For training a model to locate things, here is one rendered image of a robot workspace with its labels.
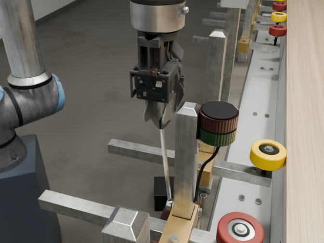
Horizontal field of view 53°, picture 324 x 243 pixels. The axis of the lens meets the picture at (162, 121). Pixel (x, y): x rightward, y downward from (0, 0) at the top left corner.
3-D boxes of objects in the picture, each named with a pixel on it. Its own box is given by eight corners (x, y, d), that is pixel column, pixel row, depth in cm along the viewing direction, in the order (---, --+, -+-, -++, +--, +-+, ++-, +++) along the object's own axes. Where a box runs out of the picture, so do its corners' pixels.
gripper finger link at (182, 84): (159, 109, 64) (158, 68, 59) (162, 105, 66) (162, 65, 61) (182, 113, 63) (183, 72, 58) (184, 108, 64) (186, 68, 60)
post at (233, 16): (211, 140, 113) (224, 6, 88) (213, 132, 117) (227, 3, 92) (224, 142, 112) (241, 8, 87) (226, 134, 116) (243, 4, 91)
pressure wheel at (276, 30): (275, 45, 165) (279, 22, 159) (285, 50, 159) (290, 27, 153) (262, 47, 163) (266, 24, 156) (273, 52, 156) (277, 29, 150)
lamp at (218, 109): (189, 214, 60) (195, 115, 48) (195, 193, 64) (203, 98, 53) (221, 222, 58) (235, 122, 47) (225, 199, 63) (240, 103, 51)
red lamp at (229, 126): (195, 129, 49) (195, 116, 48) (203, 110, 54) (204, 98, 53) (235, 136, 48) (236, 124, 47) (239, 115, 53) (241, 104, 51)
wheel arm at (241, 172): (108, 155, 91) (106, 143, 88) (113, 148, 93) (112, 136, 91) (268, 190, 79) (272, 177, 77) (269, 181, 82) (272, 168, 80)
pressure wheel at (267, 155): (261, 199, 76) (269, 162, 70) (237, 179, 82) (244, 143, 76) (284, 187, 80) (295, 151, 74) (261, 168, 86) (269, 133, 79)
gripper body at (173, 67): (129, 101, 58) (125, 34, 52) (146, 81, 65) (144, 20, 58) (169, 107, 56) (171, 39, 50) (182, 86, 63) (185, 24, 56)
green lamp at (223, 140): (194, 142, 51) (195, 130, 49) (202, 122, 55) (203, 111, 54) (232, 149, 49) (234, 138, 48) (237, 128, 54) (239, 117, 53)
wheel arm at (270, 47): (191, 44, 171) (192, 36, 169) (193, 42, 174) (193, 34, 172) (277, 53, 160) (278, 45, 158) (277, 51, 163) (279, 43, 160)
